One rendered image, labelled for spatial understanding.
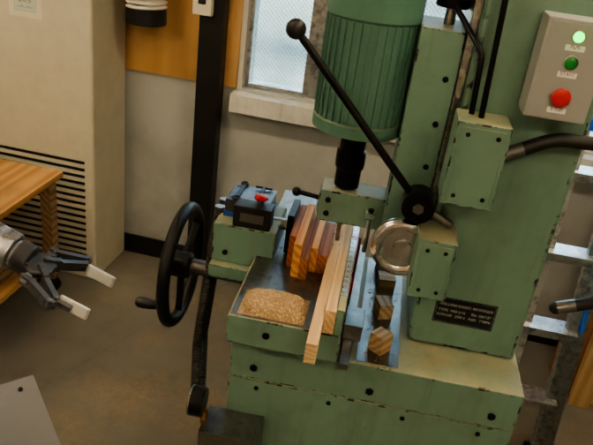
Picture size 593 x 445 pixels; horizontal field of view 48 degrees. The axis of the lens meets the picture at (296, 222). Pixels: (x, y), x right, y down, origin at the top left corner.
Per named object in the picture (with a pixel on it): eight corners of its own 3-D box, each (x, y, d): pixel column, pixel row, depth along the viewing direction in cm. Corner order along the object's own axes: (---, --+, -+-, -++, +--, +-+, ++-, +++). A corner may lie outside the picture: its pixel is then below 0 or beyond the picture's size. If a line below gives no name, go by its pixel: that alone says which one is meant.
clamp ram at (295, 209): (264, 229, 153) (268, 193, 149) (296, 235, 152) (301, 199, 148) (256, 247, 145) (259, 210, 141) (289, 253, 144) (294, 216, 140)
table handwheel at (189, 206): (194, 247, 173) (183, 173, 150) (270, 261, 172) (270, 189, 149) (159, 347, 156) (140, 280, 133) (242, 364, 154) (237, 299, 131)
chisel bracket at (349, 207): (319, 212, 146) (324, 176, 142) (382, 223, 144) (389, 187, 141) (313, 226, 139) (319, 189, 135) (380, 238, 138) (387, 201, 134)
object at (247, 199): (233, 199, 152) (235, 176, 150) (280, 207, 151) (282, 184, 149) (218, 223, 141) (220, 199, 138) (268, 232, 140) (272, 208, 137)
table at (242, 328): (248, 202, 179) (250, 182, 177) (360, 222, 177) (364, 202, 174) (175, 332, 125) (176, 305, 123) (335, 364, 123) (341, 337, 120)
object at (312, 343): (337, 222, 162) (340, 207, 160) (346, 223, 162) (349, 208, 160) (303, 362, 112) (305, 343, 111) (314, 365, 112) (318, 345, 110)
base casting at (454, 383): (271, 267, 176) (274, 237, 172) (491, 310, 171) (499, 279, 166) (228, 375, 136) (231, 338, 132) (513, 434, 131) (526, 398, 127)
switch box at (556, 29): (516, 105, 115) (544, 9, 108) (576, 115, 114) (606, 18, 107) (521, 116, 109) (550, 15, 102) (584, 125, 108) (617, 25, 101)
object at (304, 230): (304, 232, 155) (309, 203, 151) (311, 234, 155) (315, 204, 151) (289, 275, 137) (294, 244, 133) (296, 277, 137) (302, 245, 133)
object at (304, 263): (313, 226, 158) (316, 207, 156) (320, 228, 158) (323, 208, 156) (296, 279, 136) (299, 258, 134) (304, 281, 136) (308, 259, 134)
